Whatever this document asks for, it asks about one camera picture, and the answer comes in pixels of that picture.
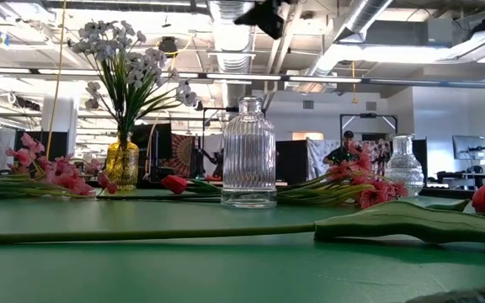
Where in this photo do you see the white patterned cloth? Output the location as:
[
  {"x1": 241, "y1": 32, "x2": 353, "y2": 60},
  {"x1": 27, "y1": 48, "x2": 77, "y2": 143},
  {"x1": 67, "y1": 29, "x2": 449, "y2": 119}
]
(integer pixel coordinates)
[{"x1": 306, "y1": 137, "x2": 341, "y2": 180}]

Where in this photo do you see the computer monitor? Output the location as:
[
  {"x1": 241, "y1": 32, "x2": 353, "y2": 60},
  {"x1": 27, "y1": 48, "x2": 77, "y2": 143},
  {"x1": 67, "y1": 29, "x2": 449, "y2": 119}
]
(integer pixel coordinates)
[{"x1": 451, "y1": 135, "x2": 485, "y2": 162}]

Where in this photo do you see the black screen panel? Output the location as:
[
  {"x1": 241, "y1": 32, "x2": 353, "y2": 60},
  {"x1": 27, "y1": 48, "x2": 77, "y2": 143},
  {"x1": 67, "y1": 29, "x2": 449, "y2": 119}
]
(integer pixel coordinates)
[{"x1": 131, "y1": 123, "x2": 173, "y2": 183}]

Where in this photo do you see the silver ventilation duct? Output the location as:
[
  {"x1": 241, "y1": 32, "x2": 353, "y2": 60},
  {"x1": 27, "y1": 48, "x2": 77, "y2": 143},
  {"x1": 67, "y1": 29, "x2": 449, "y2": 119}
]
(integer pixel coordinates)
[
  {"x1": 301, "y1": 0, "x2": 395, "y2": 92},
  {"x1": 206, "y1": 0, "x2": 255, "y2": 109}
]

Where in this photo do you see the black partition panel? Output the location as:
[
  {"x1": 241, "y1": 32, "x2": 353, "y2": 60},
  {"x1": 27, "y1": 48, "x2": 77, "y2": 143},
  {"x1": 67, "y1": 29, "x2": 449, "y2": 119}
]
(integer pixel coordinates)
[{"x1": 274, "y1": 140, "x2": 309, "y2": 186}]

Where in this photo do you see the white column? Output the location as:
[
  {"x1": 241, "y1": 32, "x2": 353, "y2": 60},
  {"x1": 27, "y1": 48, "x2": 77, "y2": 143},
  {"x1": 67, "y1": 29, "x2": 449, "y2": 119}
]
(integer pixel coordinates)
[{"x1": 41, "y1": 82, "x2": 78, "y2": 159}]

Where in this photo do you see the red tulip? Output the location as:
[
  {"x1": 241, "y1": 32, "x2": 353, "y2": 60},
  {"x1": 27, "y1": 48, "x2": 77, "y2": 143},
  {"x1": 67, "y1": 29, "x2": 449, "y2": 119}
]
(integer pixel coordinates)
[
  {"x1": 0, "y1": 175, "x2": 485, "y2": 247},
  {"x1": 161, "y1": 174, "x2": 223, "y2": 195}
]

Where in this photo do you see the red mandala tapestry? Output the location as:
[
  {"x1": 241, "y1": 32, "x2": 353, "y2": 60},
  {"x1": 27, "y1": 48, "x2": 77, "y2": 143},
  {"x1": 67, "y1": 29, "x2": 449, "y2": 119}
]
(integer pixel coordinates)
[{"x1": 170, "y1": 133, "x2": 196, "y2": 178}]

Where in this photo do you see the green table mat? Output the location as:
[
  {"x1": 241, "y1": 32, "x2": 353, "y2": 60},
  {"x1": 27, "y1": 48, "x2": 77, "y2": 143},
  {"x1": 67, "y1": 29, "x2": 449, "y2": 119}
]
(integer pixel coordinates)
[{"x1": 0, "y1": 188, "x2": 485, "y2": 303}]

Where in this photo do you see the yellow hanging cable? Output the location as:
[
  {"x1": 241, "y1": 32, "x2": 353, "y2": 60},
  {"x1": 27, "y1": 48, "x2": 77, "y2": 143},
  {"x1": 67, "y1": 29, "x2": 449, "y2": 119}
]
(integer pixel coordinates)
[
  {"x1": 143, "y1": 35, "x2": 194, "y2": 176},
  {"x1": 45, "y1": 0, "x2": 67, "y2": 161}
]

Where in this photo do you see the yellow glass vase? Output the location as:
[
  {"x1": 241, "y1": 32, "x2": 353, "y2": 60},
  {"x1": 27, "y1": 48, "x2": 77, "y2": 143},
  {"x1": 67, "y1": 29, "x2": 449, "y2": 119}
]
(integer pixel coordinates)
[{"x1": 105, "y1": 130, "x2": 141, "y2": 191}]

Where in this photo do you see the ribbed clear glass vase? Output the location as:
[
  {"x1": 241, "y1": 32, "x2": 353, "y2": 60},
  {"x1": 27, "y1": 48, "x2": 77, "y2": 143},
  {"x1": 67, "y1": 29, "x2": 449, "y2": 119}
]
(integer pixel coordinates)
[{"x1": 220, "y1": 95, "x2": 278, "y2": 210}]

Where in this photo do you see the bulbous textured clear vase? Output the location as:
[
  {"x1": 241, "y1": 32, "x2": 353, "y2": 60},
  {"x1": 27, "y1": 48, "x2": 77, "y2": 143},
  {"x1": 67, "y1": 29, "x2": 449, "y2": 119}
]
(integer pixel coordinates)
[{"x1": 384, "y1": 134, "x2": 425, "y2": 197}]

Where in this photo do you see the person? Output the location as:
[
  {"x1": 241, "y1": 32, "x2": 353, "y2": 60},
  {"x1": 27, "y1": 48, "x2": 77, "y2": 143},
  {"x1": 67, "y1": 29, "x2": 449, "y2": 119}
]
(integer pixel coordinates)
[
  {"x1": 321, "y1": 130, "x2": 358, "y2": 167},
  {"x1": 200, "y1": 146, "x2": 226, "y2": 178}
]

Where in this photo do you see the black metal rig frame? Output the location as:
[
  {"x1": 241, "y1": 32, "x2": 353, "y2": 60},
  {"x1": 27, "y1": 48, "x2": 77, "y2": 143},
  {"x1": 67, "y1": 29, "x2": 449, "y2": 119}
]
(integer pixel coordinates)
[{"x1": 338, "y1": 112, "x2": 399, "y2": 142}]

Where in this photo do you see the black hanging camera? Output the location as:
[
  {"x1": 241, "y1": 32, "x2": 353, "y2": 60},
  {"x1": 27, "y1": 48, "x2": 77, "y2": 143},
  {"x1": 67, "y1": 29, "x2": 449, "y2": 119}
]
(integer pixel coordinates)
[{"x1": 159, "y1": 36, "x2": 179, "y2": 59}]

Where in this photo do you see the long LED light bar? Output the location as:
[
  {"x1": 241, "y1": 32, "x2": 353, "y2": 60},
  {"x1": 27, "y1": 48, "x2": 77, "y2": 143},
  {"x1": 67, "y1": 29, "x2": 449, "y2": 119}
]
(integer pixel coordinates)
[{"x1": 0, "y1": 65, "x2": 485, "y2": 90}]

